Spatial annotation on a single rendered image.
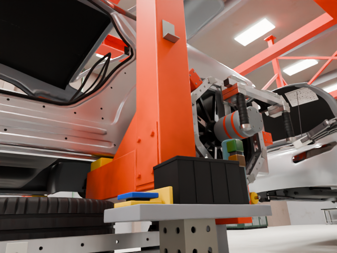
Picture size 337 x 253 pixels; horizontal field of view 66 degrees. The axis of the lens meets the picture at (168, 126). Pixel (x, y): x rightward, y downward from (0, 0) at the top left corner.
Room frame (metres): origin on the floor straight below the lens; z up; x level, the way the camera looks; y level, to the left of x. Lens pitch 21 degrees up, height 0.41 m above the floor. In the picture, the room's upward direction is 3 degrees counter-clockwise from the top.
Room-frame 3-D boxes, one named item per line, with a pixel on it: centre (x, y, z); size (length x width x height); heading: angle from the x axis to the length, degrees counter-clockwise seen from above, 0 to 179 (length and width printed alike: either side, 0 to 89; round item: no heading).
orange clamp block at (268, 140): (1.45, -0.55, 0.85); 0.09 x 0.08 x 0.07; 127
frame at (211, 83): (1.26, -0.30, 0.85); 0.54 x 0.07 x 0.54; 127
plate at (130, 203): (0.61, 0.08, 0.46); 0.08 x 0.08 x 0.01; 37
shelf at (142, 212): (0.71, -0.06, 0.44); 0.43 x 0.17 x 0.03; 127
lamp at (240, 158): (0.83, -0.22, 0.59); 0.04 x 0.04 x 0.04; 37
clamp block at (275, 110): (1.20, -0.56, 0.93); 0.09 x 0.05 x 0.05; 37
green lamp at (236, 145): (0.83, -0.22, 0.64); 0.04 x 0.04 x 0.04; 37
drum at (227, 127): (1.20, -0.34, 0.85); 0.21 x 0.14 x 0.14; 37
